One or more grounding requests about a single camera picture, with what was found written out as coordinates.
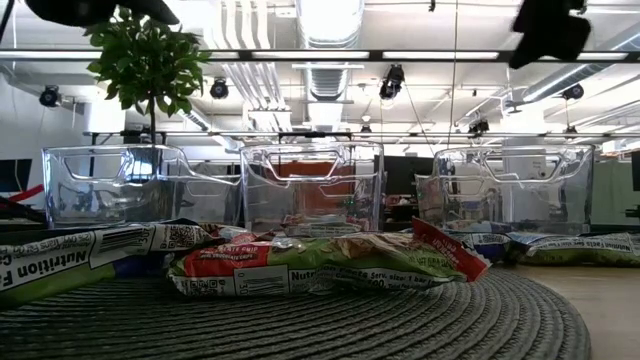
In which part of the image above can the blue granola bar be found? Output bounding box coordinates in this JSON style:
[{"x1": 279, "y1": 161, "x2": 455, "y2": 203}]
[{"x1": 446, "y1": 230, "x2": 512, "y2": 265}]

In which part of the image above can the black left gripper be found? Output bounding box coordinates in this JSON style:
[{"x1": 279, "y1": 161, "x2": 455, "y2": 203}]
[{"x1": 24, "y1": 0, "x2": 181, "y2": 28}]

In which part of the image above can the black monitor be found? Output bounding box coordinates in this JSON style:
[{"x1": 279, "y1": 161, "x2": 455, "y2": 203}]
[
  {"x1": 373, "y1": 154, "x2": 436, "y2": 197},
  {"x1": 0, "y1": 158, "x2": 33, "y2": 194}
]

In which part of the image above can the thin hanging cable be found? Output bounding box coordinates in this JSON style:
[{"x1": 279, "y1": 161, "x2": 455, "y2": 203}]
[{"x1": 447, "y1": 0, "x2": 460, "y2": 149}]

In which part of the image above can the white green snack bag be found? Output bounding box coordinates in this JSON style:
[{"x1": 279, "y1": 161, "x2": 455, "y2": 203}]
[{"x1": 0, "y1": 218, "x2": 249, "y2": 308}]

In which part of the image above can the red strap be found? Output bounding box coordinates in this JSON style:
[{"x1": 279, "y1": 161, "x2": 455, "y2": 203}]
[{"x1": 7, "y1": 183, "x2": 45, "y2": 204}]

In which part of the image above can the clear plastic bin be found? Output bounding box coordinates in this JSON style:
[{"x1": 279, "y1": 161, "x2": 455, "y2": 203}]
[
  {"x1": 414, "y1": 144, "x2": 596, "y2": 236},
  {"x1": 42, "y1": 143, "x2": 242, "y2": 229},
  {"x1": 239, "y1": 142, "x2": 385, "y2": 234}
]

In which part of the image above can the green leafy indoor tree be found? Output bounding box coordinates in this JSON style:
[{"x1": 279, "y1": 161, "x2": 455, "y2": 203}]
[{"x1": 83, "y1": 5, "x2": 212, "y2": 147}]

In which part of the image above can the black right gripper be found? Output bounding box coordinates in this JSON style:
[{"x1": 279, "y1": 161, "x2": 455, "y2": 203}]
[{"x1": 508, "y1": 0, "x2": 593, "y2": 70}]

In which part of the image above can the silver ventilation duct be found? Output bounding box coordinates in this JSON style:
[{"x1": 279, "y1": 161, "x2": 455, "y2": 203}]
[{"x1": 294, "y1": 0, "x2": 366, "y2": 101}]

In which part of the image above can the round grey woven placemat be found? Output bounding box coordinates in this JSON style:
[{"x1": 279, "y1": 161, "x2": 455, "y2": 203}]
[{"x1": 0, "y1": 267, "x2": 594, "y2": 360}]

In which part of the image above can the green partition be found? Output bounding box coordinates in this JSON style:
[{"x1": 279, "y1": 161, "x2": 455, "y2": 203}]
[{"x1": 592, "y1": 158, "x2": 640, "y2": 226}]

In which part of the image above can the red and green granola bar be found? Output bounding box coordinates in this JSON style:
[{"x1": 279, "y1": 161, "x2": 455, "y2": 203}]
[
  {"x1": 167, "y1": 217, "x2": 492, "y2": 300},
  {"x1": 281, "y1": 213, "x2": 372, "y2": 239}
]

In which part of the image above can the red orange panel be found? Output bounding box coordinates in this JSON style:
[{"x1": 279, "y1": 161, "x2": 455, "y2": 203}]
[{"x1": 269, "y1": 160, "x2": 357, "y2": 214}]

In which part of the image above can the black cable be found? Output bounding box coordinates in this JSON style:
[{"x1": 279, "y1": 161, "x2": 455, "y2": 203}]
[{"x1": 0, "y1": 0, "x2": 15, "y2": 44}]

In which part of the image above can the thin black horizontal rail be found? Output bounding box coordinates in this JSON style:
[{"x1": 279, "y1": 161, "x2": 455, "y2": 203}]
[{"x1": 82, "y1": 130, "x2": 640, "y2": 139}]

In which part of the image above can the black metal rig frame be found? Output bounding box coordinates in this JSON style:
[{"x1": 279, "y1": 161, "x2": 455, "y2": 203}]
[{"x1": 0, "y1": 48, "x2": 640, "y2": 64}]

